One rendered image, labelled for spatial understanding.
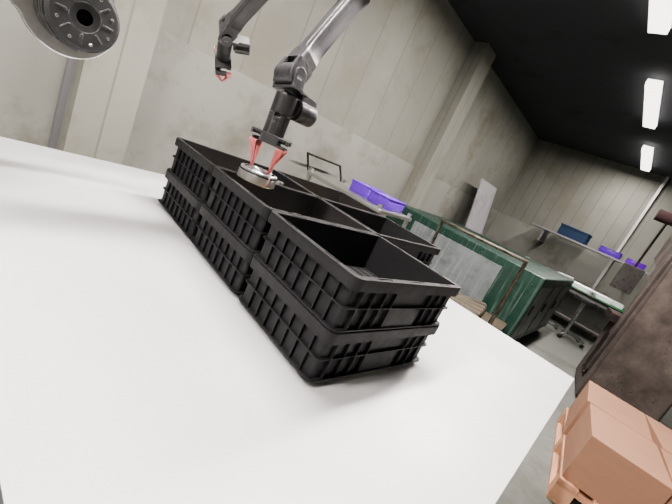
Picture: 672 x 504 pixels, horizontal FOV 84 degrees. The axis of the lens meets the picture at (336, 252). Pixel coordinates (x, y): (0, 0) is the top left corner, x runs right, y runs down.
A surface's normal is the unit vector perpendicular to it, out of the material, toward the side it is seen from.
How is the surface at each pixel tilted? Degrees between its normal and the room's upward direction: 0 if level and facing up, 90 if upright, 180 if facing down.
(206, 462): 0
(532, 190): 90
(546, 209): 90
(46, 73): 90
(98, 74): 90
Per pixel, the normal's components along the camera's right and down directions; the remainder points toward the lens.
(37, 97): 0.67, 0.47
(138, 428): 0.40, -0.88
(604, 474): -0.55, -0.02
